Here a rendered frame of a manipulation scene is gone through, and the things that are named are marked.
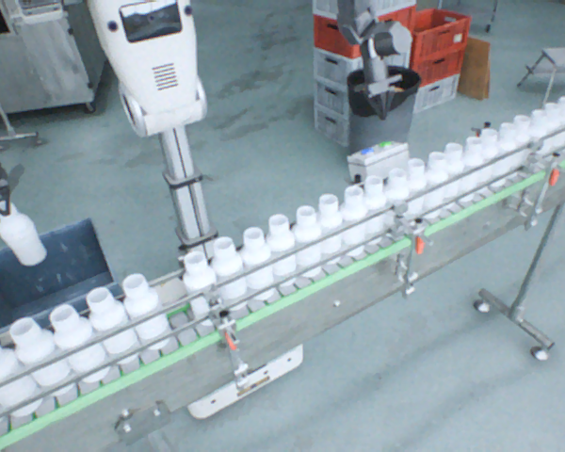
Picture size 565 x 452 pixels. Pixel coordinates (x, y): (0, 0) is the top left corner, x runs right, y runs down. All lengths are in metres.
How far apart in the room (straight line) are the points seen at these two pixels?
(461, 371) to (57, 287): 1.59
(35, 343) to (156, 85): 0.73
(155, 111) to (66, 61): 3.15
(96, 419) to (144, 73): 0.81
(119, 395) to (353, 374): 1.26
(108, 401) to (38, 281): 0.65
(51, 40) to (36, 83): 0.41
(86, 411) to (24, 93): 3.88
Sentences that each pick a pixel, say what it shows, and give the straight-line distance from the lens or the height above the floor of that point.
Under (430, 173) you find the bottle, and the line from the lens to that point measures 1.07.
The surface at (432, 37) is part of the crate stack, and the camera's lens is 3.78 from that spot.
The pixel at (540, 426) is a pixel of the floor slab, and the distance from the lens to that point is 2.07.
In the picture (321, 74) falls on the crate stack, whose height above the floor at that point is 0.48.
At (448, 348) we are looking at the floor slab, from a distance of 2.14.
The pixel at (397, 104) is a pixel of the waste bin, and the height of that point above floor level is 0.55.
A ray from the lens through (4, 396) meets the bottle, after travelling 0.88.
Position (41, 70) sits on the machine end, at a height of 0.45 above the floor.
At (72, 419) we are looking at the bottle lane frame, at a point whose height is 0.96.
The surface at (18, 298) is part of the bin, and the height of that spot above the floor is 0.76.
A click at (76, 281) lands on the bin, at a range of 1.51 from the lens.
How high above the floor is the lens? 1.71
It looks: 40 degrees down
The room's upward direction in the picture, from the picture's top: 5 degrees counter-clockwise
